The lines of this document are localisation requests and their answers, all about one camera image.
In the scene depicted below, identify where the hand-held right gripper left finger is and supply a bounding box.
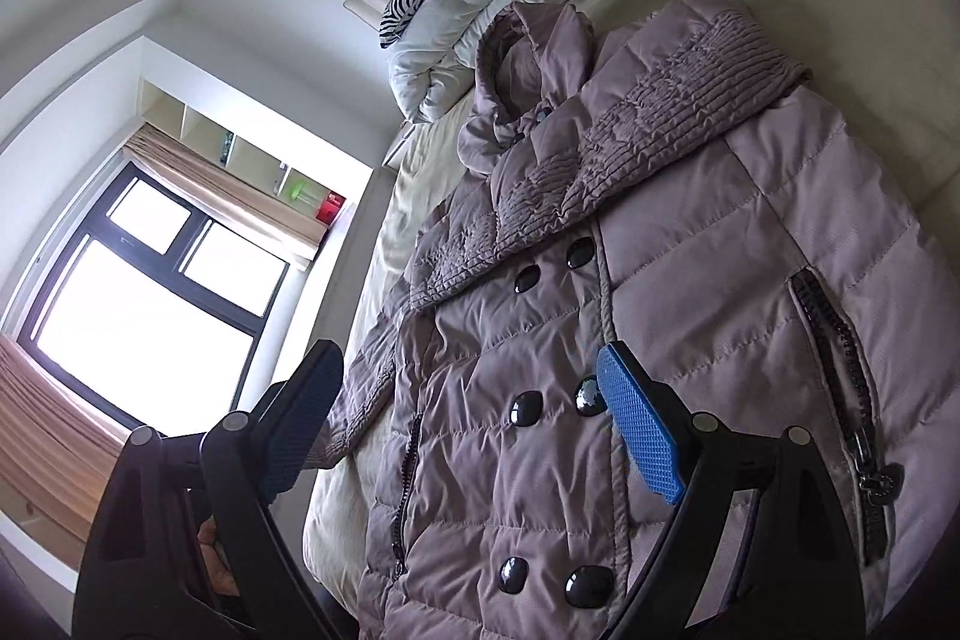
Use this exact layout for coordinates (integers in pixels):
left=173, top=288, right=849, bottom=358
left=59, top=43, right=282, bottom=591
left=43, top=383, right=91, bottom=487
left=71, top=338, right=361, bottom=640

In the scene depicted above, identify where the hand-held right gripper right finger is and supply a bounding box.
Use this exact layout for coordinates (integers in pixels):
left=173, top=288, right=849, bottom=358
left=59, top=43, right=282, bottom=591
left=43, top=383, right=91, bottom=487
left=596, top=341, right=890, bottom=640

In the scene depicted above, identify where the mauve quilted puffer jacket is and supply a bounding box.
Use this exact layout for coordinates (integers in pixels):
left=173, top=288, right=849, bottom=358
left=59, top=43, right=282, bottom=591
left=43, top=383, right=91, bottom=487
left=322, top=0, right=931, bottom=640

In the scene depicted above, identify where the person's left hand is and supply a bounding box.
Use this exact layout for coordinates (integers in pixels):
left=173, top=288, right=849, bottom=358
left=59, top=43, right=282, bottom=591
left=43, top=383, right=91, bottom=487
left=196, top=512, right=242, bottom=597

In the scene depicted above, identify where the black framed window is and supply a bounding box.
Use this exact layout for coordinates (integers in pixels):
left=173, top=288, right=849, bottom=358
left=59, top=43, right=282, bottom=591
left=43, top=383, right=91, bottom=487
left=15, top=164, right=323, bottom=435

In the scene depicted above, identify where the beige curtain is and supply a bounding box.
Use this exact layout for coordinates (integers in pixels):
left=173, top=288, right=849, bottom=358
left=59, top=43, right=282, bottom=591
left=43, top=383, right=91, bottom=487
left=0, top=336, right=128, bottom=570
left=124, top=122, right=331, bottom=270

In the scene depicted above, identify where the white wall shelf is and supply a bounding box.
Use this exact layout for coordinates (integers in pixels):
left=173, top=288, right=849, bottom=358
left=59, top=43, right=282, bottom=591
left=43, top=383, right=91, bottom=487
left=139, top=77, right=350, bottom=229

